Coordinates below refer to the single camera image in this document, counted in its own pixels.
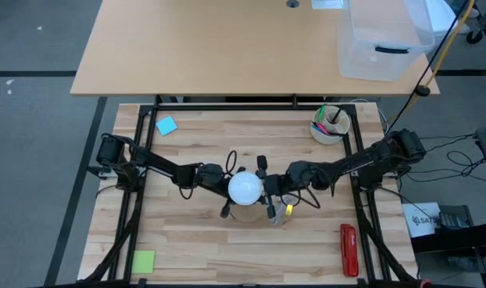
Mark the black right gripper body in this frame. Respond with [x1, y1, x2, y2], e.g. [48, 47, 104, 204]
[256, 154, 287, 219]

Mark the white round pen cup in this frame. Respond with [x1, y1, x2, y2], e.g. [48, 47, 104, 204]
[309, 104, 351, 146]

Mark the wooden base lamp black socket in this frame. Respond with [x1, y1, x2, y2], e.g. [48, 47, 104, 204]
[229, 199, 267, 223]

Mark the grey electronic device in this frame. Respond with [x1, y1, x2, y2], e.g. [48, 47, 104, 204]
[438, 206, 474, 229]

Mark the black aluminium table frame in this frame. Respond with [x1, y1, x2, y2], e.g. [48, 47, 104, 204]
[82, 94, 420, 288]

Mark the red stapler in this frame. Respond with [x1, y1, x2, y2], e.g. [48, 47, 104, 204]
[339, 223, 359, 278]

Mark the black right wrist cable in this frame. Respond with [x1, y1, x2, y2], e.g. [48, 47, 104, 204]
[280, 187, 322, 210]

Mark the black equipment cart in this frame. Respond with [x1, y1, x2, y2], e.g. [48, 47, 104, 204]
[410, 206, 486, 288]

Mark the blue sticky note pad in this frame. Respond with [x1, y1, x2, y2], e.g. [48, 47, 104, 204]
[155, 115, 179, 137]

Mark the clear power cord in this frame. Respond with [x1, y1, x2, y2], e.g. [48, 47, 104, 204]
[268, 195, 298, 227]

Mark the white globe lightbulb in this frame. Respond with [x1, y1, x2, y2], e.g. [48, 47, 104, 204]
[227, 170, 265, 206]

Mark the small white card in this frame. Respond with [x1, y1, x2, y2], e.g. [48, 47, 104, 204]
[310, 0, 344, 10]

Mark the yellow hanging cable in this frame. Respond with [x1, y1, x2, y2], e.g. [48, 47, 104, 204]
[386, 0, 478, 125]

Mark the green sticky note pad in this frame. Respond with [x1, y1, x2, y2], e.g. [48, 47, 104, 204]
[131, 250, 156, 275]

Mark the light wooden desk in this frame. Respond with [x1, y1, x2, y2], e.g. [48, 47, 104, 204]
[69, 0, 440, 97]

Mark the white printed paper sign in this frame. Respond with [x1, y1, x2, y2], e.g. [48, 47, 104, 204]
[401, 202, 442, 238]

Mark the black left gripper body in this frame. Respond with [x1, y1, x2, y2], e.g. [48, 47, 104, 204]
[220, 166, 247, 219]

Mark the black caster stand leg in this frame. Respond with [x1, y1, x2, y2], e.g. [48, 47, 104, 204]
[465, 0, 486, 45]

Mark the clear plastic storage bin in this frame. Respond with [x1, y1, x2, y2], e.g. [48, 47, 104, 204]
[337, 0, 436, 82]

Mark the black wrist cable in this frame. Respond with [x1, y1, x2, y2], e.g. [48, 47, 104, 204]
[225, 150, 239, 175]
[280, 187, 322, 210]

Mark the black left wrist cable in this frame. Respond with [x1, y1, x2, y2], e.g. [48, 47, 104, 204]
[225, 150, 239, 175]

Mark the person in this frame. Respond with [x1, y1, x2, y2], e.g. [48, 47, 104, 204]
[446, 0, 480, 35]

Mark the black hanging cable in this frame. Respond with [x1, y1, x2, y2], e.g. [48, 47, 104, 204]
[385, 0, 470, 137]

